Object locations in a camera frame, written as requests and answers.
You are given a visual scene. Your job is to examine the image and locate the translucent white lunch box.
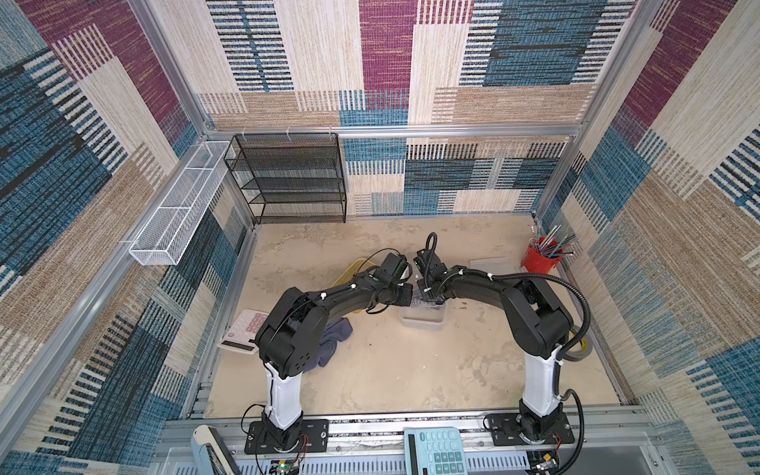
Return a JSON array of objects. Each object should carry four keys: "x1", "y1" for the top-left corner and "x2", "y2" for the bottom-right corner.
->
[{"x1": 399, "y1": 300, "x2": 447, "y2": 331}]

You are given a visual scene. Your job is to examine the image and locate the translucent lunch box lid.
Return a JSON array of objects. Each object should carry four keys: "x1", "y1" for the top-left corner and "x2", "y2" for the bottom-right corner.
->
[{"x1": 469, "y1": 257, "x2": 519, "y2": 274}]

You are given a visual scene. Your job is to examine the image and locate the grey striped cloth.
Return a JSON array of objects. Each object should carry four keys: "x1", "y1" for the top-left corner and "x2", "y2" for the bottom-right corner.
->
[{"x1": 411, "y1": 290, "x2": 445, "y2": 309}]

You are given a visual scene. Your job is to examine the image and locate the yellow lunch box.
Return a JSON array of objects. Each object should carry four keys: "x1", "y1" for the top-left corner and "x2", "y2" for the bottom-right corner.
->
[{"x1": 330, "y1": 259, "x2": 381, "y2": 318}]

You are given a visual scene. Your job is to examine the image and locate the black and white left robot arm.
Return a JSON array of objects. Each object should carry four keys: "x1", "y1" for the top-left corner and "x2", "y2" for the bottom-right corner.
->
[{"x1": 251, "y1": 251, "x2": 413, "y2": 451}]

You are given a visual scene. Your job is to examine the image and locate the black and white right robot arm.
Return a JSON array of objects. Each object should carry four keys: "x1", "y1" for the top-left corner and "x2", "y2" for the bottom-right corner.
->
[{"x1": 414, "y1": 249, "x2": 592, "y2": 445}]

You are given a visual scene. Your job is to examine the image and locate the dark blue cloth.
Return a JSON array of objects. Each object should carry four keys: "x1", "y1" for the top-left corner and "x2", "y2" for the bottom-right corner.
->
[{"x1": 304, "y1": 318, "x2": 353, "y2": 372}]

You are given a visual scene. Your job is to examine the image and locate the red pen holder cup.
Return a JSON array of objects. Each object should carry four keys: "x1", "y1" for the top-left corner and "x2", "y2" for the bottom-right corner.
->
[{"x1": 521, "y1": 237, "x2": 563, "y2": 274}]

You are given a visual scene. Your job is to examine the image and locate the pens in red cup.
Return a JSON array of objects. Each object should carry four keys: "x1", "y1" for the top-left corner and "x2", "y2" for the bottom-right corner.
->
[{"x1": 530, "y1": 225, "x2": 578, "y2": 259}]

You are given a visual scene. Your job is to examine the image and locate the pink calculator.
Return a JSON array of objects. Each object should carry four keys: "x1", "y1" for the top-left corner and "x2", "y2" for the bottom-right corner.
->
[{"x1": 217, "y1": 309, "x2": 268, "y2": 354}]

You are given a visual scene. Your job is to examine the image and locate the grey tape roll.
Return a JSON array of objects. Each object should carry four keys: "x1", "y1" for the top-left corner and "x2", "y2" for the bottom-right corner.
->
[{"x1": 560, "y1": 325, "x2": 593, "y2": 362}]

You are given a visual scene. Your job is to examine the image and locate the teal calculator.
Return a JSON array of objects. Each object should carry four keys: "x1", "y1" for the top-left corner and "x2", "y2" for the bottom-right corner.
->
[{"x1": 403, "y1": 427, "x2": 468, "y2": 475}]

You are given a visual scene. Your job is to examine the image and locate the white handheld device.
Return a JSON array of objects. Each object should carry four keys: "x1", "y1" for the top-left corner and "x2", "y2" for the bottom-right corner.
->
[{"x1": 191, "y1": 425, "x2": 241, "y2": 475}]

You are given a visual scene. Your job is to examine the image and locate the black wire mesh shelf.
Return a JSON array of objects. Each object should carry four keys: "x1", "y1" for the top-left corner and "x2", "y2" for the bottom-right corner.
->
[{"x1": 225, "y1": 133, "x2": 348, "y2": 225}]

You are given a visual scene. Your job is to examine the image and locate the aluminium front rail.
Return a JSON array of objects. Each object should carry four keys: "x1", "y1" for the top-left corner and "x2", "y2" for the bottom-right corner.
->
[{"x1": 152, "y1": 405, "x2": 661, "y2": 462}]

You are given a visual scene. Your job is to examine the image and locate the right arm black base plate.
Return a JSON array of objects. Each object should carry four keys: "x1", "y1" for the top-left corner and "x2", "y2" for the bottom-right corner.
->
[{"x1": 486, "y1": 412, "x2": 576, "y2": 447}]

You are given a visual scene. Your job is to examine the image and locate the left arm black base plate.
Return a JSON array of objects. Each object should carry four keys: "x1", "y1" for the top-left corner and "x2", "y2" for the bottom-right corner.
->
[{"x1": 243, "y1": 419, "x2": 330, "y2": 455}]

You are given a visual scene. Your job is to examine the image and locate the white wire mesh basket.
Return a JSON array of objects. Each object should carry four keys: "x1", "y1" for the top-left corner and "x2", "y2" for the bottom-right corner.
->
[{"x1": 129, "y1": 142, "x2": 229, "y2": 266}]

